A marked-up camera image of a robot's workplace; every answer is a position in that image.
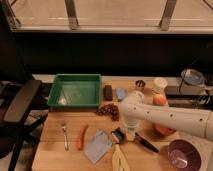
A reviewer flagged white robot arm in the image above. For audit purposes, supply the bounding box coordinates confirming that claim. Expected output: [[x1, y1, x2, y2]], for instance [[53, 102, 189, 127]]
[[118, 91, 213, 142]]

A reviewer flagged bunch of dark grapes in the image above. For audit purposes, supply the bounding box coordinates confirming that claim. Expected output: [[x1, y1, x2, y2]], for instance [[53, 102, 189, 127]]
[[96, 103, 119, 121]]

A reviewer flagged yellow banana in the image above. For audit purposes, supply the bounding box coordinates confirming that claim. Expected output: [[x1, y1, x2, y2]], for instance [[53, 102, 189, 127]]
[[112, 144, 130, 171]]

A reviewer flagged red orange bowl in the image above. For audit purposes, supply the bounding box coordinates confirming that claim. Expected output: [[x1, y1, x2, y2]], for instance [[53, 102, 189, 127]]
[[153, 124, 175, 136]]

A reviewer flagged grey blue cloth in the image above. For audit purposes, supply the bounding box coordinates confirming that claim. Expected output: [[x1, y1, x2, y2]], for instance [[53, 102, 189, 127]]
[[84, 130, 112, 164]]

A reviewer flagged blue sponge block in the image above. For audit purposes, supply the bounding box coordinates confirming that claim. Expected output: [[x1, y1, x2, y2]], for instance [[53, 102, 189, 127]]
[[115, 87, 126, 101]]

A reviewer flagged orange fruit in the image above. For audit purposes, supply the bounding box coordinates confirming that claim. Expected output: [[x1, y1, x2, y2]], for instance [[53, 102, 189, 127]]
[[153, 94, 168, 106]]

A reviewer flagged orange carrot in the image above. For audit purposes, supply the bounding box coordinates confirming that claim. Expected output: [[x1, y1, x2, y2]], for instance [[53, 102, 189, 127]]
[[76, 124, 88, 150]]

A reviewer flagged small metal cup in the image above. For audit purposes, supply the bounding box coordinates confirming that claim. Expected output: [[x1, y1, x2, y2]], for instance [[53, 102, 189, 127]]
[[135, 80, 146, 91]]

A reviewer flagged purple bowl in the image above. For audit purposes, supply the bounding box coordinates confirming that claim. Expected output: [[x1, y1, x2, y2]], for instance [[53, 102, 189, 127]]
[[168, 139, 201, 171]]

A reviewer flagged white lidded jar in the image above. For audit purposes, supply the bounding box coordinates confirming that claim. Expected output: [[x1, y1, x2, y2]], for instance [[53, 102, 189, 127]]
[[153, 77, 168, 94]]

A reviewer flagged silver fork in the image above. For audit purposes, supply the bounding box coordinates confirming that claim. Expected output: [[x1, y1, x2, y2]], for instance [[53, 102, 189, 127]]
[[61, 123, 69, 151]]

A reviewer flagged green plastic tray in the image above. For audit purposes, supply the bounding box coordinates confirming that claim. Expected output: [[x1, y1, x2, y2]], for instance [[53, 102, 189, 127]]
[[47, 74, 102, 108]]

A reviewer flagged blue plate in background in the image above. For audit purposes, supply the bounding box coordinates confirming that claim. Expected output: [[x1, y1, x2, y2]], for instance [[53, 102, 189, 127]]
[[181, 69, 205, 86]]

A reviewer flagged black office chair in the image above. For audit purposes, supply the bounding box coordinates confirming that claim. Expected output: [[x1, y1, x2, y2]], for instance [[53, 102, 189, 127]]
[[0, 79, 47, 171]]

